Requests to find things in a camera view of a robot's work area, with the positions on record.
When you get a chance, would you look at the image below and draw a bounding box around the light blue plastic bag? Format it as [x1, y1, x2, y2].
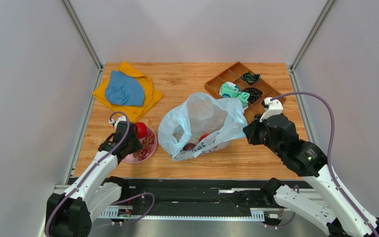
[158, 92, 247, 161]

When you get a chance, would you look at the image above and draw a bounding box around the blue cloth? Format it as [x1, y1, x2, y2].
[105, 71, 145, 107]

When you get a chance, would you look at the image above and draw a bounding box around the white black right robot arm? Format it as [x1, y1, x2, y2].
[243, 114, 379, 237]

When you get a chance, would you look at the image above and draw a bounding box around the black patterned sock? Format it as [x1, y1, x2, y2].
[242, 87, 263, 104]
[241, 72, 261, 85]

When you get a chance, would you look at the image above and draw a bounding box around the white cable duct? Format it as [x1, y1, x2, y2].
[98, 207, 265, 222]

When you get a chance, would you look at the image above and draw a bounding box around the red strawberry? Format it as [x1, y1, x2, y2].
[199, 133, 210, 142]

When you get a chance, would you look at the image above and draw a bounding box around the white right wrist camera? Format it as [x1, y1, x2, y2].
[260, 97, 283, 122]

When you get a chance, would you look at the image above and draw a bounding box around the teal white sock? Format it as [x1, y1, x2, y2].
[219, 81, 241, 98]

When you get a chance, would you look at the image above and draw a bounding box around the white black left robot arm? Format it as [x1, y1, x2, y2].
[44, 116, 142, 237]

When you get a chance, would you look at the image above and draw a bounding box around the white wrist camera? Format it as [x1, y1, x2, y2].
[109, 115, 128, 129]
[260, 97, 283, 122]

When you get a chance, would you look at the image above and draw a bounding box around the red apple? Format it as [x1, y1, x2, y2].
[134, 122, 148, 139]

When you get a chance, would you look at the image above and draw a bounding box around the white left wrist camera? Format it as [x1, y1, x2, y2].
[109, 115, 128, 129]

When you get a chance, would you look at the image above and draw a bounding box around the purple grapes bunch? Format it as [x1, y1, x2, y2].
[133, 130, 156, 162]

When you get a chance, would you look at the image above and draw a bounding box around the pink plate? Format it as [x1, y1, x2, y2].
[122, 126, 157, 164]

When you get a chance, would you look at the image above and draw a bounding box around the wooden divided tray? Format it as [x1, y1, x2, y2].
[204, 62, 289, 124]

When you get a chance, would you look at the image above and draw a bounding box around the aluminium frame rail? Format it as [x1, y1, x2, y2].
[60, 0, 104, 70]

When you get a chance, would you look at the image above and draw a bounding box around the dark purple mangosteen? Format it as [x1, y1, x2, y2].
[183, 143, 196, 151]

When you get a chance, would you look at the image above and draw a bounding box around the teal blue sock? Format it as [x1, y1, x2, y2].
[237, 92, 250, 108]

